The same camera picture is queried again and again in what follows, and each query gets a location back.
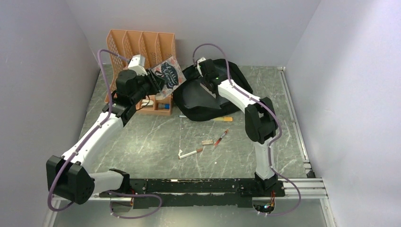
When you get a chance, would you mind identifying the aluminium frame rail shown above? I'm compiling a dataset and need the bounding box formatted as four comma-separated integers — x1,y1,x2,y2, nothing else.
49,175,326,204

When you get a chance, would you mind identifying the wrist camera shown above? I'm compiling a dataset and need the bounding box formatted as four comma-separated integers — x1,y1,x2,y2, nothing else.
128,54,147,76
196,57,207,77

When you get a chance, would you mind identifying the blue cap item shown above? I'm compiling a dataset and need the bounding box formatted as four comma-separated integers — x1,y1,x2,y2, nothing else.
158,103,170,110

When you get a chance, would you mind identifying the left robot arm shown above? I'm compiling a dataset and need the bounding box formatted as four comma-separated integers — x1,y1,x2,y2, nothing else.
46,70,166,205

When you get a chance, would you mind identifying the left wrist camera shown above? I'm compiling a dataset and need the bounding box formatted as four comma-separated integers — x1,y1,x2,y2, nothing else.
128,54,147,76

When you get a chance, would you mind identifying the peach plastic desk organizer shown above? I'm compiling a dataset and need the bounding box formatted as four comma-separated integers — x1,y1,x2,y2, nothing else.
106,29,176,116

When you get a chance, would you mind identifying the red pen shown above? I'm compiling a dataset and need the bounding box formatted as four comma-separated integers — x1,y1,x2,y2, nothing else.
214,129,229,147

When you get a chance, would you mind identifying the black student backpack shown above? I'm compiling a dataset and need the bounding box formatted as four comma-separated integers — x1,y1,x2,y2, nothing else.
173,59,253,122

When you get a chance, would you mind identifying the yellow highlighter pen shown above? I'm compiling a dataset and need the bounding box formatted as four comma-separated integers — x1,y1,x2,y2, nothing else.
212,116,233,122

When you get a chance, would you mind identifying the white brown pen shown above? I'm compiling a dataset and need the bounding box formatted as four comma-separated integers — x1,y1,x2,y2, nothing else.
178,148,203,160

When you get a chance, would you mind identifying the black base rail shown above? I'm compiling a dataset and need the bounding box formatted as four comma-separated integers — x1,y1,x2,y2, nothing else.
99,178,286,209

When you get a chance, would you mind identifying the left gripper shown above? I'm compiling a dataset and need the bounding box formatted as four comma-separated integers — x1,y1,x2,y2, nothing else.
131,68,167,104

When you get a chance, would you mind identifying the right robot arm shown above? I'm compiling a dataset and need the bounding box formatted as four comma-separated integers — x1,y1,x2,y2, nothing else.
196,57,278,196

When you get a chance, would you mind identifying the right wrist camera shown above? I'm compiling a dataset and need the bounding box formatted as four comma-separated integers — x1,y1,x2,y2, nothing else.
196,57,207,77

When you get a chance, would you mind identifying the small brown eraser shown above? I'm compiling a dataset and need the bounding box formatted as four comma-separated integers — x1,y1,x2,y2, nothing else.
201,140,214,146

